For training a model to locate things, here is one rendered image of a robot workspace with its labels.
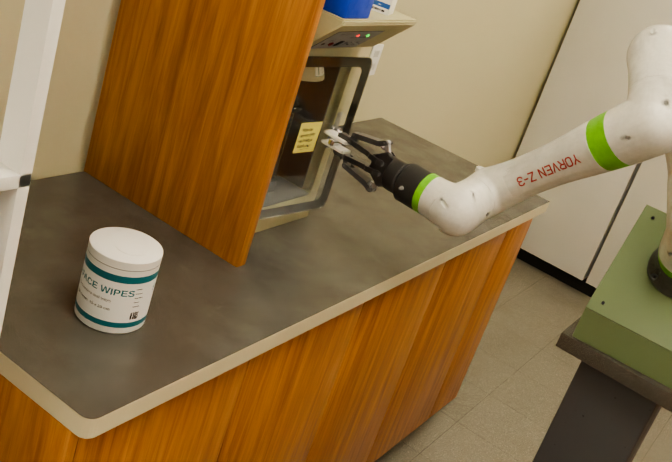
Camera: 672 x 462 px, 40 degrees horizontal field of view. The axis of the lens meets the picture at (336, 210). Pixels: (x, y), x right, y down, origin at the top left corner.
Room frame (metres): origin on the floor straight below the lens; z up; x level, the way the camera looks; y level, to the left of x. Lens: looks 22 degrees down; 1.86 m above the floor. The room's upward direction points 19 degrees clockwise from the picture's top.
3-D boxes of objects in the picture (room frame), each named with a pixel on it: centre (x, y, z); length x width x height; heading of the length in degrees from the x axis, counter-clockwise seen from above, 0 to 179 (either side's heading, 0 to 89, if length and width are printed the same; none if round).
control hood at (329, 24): (2.01, 0.08, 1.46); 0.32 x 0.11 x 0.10; 153
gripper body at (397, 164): (1.96, -0.08, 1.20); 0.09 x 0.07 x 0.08; 57
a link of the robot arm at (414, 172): (1.92, -0.15, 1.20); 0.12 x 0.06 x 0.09; 147
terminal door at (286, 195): (2.02, 0.11, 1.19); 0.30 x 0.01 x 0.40; 147
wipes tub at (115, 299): (1.44, 0.33, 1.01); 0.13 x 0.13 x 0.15
